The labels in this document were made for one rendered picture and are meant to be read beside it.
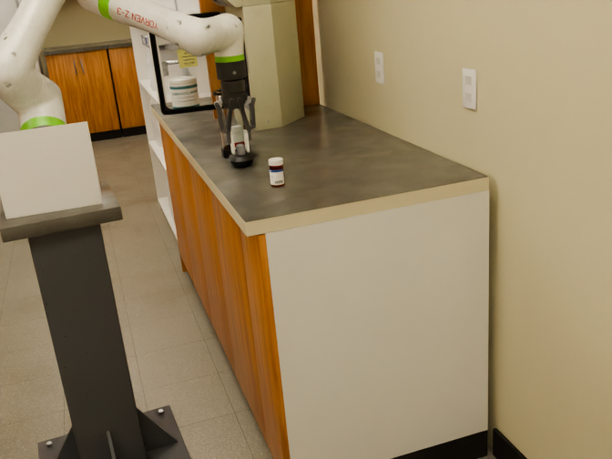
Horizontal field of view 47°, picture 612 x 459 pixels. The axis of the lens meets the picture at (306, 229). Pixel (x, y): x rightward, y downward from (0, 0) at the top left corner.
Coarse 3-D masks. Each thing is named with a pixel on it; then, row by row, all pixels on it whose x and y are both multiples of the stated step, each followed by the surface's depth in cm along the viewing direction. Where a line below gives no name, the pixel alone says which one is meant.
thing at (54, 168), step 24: (0, 144) 188; (24, 144) 190; (48, 144) 192; (72, 144) 194; (0, 168) 190; (24, 168) 192; (48, 168) 194; (72, 168) 196; (96, 168) 198; (0, 192) 192; (24, 192) 194; (48, 192) 196; (72, 192) 198; (96, 192) 200; (24, 216) 196
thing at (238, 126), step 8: (216, 96) 232; (224, 112) 233; (232, 112) 233; (224, 120) 234; (232, 120) 234; (240, 120) 235; (232, 128) 235; (240, 128) 236; (224, 136) 237; (240, 136) 237; (224, 144) 238
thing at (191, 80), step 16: (160, 48) 289; (176, 48) 290; (160, 64) 291; (176, 64) 292; (192, 64) 294; (208, 64) 295; (176, 80) 294; (192, 80) 296; (208, 80) 297; (176, 96) 297; (192, 96) 298; (208, 96) 299
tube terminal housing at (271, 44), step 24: (264, 0) 263; (288, 0) 276; (264, 24) 265; (288, 24) 277; (264, 48) 268; (288, 48) 279; (264, 72) 271; (288, 72) 280; (264, 96) 274; (288, 96) 282; (264, 120) 277; (288, 120) 284
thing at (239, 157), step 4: (240, 144) 228; (236, 148) 227; (240, 148) 226; (244, 148) 227; (236, 152) 231; (240, 152) 226; (244, 152) 227; (248, 152) 229; (232, 156) 226; (236, 156) 226; (240, 156) 225; (244, 156) 225; (248, 156) 225; (252, 156) 226; (232, 160) 225; (236, 160) 224; (240, 160) 224; (244, 160) 224; (248, 160) 225; (252, 160) 227; (232, 164) 227; (236, 164) 225; (240, 164) 225; (244, 164) 225; (248, 164) 226
